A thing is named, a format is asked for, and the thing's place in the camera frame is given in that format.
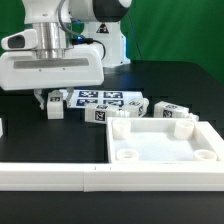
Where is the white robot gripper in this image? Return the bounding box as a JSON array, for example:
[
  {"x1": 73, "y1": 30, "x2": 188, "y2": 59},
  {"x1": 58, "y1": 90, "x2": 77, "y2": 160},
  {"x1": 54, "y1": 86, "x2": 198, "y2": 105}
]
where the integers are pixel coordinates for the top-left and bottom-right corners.
[{"x1": 0, "y1": 44, "x2": 104, "y2": 110}]

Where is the white square tabletop tray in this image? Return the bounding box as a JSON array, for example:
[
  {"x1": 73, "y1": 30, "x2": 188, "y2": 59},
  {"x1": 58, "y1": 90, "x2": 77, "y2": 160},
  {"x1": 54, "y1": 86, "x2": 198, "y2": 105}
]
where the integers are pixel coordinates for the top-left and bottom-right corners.
[{"x1": 106, "y1": 117, "x2": 224, "y2": 165}]

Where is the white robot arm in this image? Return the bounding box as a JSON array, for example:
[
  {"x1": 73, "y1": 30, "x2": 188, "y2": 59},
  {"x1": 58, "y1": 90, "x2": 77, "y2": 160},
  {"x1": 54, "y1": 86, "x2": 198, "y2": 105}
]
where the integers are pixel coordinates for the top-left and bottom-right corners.
[{"x1": 0, "y1": 0, "x2": 132, "y2": 104}]

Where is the paper sheet with tags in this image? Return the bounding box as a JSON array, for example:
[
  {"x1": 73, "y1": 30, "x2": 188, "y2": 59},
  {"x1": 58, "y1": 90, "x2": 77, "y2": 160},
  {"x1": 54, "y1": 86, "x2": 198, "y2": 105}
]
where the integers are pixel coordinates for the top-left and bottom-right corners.
[{"x1": 70, "y1": 89, "x2": 149, "y2": 108}]

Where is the white left fence piece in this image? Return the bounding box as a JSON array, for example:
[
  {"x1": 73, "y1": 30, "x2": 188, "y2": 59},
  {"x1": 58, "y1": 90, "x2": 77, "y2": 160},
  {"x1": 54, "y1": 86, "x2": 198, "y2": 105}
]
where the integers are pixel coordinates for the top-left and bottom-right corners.
[{"x1": 0, "y1": 118, "x2": 3, "y2": 138}]

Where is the white front fence bar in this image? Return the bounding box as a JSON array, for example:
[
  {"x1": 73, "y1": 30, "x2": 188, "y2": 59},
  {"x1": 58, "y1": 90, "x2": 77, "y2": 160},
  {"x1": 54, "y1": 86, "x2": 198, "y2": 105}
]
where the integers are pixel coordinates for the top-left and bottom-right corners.
[{"x1": 0, "y1": 162, "x2": 224, "y2": 192}]

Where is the green backdrop curtain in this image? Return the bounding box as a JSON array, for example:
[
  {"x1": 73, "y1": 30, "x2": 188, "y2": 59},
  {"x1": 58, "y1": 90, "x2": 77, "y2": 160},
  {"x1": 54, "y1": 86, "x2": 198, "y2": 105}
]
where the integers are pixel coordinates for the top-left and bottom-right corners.
[{"x1": 0, "y1": 0, "x2": 224, "y2": 81}]

